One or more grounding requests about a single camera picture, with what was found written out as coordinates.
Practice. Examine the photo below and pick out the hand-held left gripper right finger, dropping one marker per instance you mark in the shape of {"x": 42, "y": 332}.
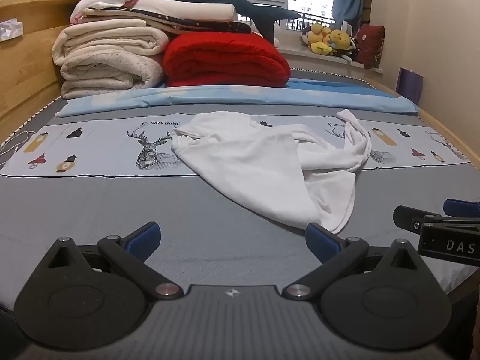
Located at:
{"x": 321, "y": 242}

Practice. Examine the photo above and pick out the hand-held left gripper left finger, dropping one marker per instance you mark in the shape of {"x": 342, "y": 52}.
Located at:
{"x": 144, "y": 238}

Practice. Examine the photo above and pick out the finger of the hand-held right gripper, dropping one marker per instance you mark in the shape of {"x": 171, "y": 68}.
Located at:
{"x": 463, "y": 207}
{"x": 412, "y": 217}

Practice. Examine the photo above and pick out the white shirt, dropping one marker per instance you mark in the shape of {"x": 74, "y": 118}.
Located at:
{"x": 243, "y": 157}

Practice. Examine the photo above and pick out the purple box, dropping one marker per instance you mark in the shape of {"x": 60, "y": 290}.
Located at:
{"x": 410, "y": 86}

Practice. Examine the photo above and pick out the light blue folded sheet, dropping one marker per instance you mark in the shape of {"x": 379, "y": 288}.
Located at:
{"x": 225, "y": 95}

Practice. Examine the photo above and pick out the white speckled folded blanket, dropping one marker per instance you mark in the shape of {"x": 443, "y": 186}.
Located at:
{"x": 108, "y": 77}

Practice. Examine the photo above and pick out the black white striped plush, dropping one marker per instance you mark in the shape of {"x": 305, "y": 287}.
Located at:
{"x": 350, "y": 53}

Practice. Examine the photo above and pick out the dark red cushion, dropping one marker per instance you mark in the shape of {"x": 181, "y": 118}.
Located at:
{"x": 371, "y": 47}

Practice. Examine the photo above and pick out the white window sill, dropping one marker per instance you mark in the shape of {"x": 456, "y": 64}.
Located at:
{"x": 300, "y": 52}

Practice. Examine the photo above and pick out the yellow round plush toy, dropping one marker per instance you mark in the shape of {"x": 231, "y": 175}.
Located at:
{"x": 341, "y": 39}

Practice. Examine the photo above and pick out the red folded blanket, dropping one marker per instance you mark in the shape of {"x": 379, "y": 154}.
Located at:
{"x": 225, "y": 60}

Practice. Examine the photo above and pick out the cream folded blanket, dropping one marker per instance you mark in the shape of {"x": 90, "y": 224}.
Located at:
{"x": 108, "y": 43}

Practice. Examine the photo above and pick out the yellow duck plush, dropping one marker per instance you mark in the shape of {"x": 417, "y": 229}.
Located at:
{"x": 320, "y": 41}

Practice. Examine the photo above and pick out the white folded sheet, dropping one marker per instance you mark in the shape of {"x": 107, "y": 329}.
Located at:
{"x": 180, "y": 9}

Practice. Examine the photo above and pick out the tissue pack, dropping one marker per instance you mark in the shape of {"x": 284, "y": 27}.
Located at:
{"x": 10, "y": 30}

